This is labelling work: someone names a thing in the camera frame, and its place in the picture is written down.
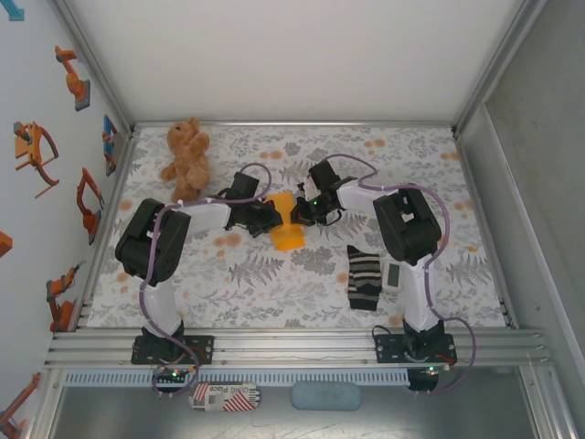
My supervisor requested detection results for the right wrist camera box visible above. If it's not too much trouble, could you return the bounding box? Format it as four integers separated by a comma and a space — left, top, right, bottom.
299, 160, 342, 202

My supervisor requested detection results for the blue wall sticker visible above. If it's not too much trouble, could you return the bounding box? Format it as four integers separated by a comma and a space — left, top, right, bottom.
0, 0, 25, 22

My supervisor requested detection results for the blue grey oval sponge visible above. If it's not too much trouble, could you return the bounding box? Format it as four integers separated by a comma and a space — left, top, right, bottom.
291, 381, 362, 412

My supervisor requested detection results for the orange cloth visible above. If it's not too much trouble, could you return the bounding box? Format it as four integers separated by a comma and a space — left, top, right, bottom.
265, 191, 306, 252

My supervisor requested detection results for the aluminium frame post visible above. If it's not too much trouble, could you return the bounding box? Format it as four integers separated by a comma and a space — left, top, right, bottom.
450, 0, 548, 136
53, 0, 138, 138

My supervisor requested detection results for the floral grey orange table mat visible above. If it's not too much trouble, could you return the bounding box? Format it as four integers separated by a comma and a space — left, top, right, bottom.
86, 123, 509, 329

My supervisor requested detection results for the aluminium side rail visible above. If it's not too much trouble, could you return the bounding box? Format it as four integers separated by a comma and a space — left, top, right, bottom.
454, 130, 520, 329
68, 130, 141, 331

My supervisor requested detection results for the brown teddy bear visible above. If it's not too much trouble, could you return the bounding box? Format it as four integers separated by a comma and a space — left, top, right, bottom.
158, 116, 213, 205

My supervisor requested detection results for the aluminium front rail beam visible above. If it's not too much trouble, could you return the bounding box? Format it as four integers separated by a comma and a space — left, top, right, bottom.
44, 327, 549, 369

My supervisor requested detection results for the blue orange machine sticker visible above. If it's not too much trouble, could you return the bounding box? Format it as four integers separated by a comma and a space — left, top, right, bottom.
101, 113, 121, 177

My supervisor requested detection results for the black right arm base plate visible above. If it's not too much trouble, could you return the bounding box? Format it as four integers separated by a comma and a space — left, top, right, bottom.
373, 332, 457, 365

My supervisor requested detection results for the white slotted cable duct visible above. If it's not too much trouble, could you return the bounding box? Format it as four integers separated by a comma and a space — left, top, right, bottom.
63, 369, 410, 388

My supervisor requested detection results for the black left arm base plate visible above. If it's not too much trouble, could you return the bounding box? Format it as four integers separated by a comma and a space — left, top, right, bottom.
131, 335, 216, 366

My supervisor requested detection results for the orange gripper claw sticker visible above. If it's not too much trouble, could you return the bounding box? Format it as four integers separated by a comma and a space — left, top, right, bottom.
12, 121, 61, 198

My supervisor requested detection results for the red white printed pouch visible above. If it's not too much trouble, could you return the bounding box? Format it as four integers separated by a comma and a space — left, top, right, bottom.
188, 382, 263, 412

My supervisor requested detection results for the thin black cable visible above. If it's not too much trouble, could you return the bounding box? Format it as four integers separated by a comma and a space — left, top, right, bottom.
372, 322, 409, 342

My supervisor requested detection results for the white digital timer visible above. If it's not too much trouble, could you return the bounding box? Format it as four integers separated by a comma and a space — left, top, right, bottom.
380, 260, 406, 294

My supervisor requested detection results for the black beige striped sock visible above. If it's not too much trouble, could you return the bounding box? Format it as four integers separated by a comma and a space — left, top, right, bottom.
346, 244, 383, 313

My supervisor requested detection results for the aluminium back rail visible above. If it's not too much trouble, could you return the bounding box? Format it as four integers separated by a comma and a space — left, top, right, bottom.
132, 120, 458, 131

